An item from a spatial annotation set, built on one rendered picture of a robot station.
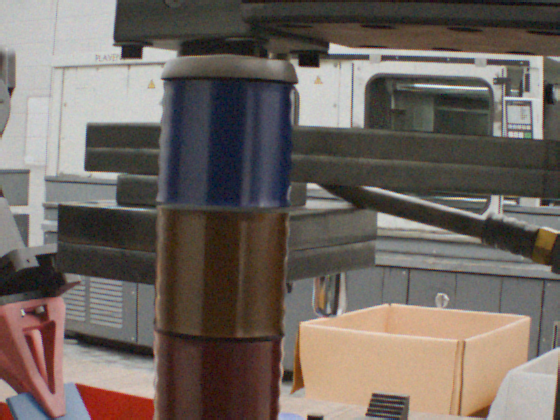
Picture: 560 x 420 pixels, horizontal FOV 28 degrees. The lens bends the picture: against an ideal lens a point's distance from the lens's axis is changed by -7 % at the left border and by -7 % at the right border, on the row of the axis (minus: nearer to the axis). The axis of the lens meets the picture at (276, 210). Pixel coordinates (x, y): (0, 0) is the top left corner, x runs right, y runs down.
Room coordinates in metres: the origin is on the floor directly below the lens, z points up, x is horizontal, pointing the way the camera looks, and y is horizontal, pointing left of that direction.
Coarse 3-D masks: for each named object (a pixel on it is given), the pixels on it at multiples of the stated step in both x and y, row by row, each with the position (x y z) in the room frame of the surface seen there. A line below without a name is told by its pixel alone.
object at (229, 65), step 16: (176, 64) 0.32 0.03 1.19; (192, 64) 0.32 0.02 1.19; (208, 64) 0.31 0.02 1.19; (224, 64) 0.31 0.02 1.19; (240, 64) 0.31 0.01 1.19; (256, 64) 0.32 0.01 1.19; (272, 64) 0.32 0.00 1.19; (288, 64) 0.32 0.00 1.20; (208, 80) 0.33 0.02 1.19; (240, 80) 0.32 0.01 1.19; (256, 80) 0.32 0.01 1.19; (272, 80) 0.32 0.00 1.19; (288, 80) 0.32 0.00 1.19
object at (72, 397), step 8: (64, 384) 0.72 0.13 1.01; (72, 384) 0.72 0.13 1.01; (64, 392) 0.71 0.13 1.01; (72, 392) 0.72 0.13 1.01; (8, 400) 0.66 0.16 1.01; (16, 400) 0.67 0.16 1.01; (24, 400) 0.68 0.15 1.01; (32, 400) 0.68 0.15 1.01; (72, 400) 0.72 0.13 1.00; (80, 400) 0.72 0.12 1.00; (16, 408) 0.67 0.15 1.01; (24, 408) 0.67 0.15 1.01; (32, 408) 0.68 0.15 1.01; (40, 408) 0.68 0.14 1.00; (72, 408) 0.71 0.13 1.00; (80, 408) 0.72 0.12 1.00; (16, 416) 0.66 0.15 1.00; (24, 416) 0.67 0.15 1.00; (32, 416) 0.67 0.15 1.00; (40, 416) 0.68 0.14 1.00; (48, 416) 0.69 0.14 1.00; (64, 416) 0.70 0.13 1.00; (72, 416) 0.71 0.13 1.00; (80, 416) 0.71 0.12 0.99; (88, 416) 0.72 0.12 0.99
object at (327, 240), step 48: (192, 48) 0.60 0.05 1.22; (96, 144) 0.61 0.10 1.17; (144, 144) 0.60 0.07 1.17; (336, 144) 0.55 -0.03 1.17; (384, 144) 0.54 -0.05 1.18; (432, 144) 0.52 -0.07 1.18; (480, 144) 0.51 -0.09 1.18; (528, 144) 0.50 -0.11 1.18; (144, 192) 0.58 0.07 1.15; (480, 192) 0.51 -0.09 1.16; (528, 192) 0.50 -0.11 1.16; (96, 240) 0.57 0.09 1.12; (144, 240) 0.55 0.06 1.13; (288, 240) 0.59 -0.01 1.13; (336, 240) 0.64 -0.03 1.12; (288, 288) 0.64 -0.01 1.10; (336, 288) 0.66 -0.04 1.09
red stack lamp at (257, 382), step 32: (160, 352) 0.32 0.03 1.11; (192, 352) 0.31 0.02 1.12; (224, 352) 0.31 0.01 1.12; (256, 352) 0.32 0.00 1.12; (160, 384) 0.32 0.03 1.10; (192, 384) 0.31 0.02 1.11; (224, 384) 0.31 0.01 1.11; (256, 384) 0.32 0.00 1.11; (160, 416) 0.32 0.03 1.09; (192, 416) 0.31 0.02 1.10; (224, 416) 0.31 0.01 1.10; (256, 416) 0.32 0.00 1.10
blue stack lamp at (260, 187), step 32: (192, 96) 0.32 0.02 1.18; (224, 96) 0.31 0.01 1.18; (256, 96) 0.32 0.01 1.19; (288, 96) 0.32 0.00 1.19; (192, 128) 0.32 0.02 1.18; (224, 128) 0.31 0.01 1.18; (256, 128) 0.32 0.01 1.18; (288, 128) 0.32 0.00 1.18; (160, 160) 0.32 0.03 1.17; (192, 160) 0.31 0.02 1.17; (224, 160) 0.31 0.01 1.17; (256, 160) 0.32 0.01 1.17; (288, 160) 0.33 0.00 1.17; (160, 192) 0.33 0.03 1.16; (192, 192) 0.32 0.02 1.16; (224, 192) 0.31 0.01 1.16; (256, 192) 0.32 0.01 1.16; (288, 192) 0.33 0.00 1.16
